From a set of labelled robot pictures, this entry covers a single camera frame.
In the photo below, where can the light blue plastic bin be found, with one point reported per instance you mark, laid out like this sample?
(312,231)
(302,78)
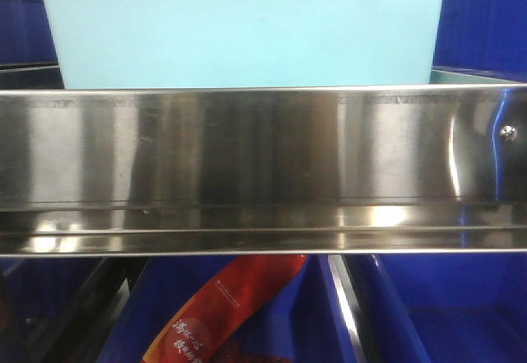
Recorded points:
(112,44)

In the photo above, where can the stainless steel shelf rail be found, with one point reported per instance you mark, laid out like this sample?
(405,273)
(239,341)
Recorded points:
(362,169)

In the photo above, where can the dark blue bin upper left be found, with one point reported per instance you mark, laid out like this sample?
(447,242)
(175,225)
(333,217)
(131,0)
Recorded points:
(25,34)

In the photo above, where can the red snack bag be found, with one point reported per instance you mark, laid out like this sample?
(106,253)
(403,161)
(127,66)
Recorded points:
(205,322)

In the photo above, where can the dark blue bin lower middle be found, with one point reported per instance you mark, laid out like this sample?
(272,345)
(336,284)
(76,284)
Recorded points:
(304,323)

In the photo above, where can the dark blue bin lower right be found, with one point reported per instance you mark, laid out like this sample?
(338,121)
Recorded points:
(443,307)

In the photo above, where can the dark blue bin upper right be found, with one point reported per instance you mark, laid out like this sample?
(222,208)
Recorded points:
(482,35)

